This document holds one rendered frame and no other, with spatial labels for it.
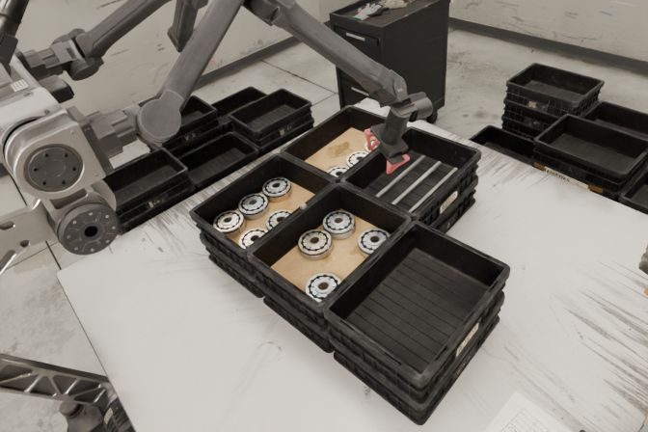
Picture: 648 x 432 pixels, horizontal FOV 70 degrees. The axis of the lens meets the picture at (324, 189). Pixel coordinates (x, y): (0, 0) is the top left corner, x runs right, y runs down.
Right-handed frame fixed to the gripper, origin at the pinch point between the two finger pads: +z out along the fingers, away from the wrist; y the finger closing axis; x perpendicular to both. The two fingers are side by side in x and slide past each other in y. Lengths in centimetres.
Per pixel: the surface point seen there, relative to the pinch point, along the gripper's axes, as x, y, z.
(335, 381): 34, -43, 30
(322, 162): -4.4, 29.3, 34.9
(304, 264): 26.6, -10.3, 26.2
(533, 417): 1, -74, 13
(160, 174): 40, 102, 104
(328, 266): 21.3, -14.9, 23.7
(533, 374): -8, -67, 14
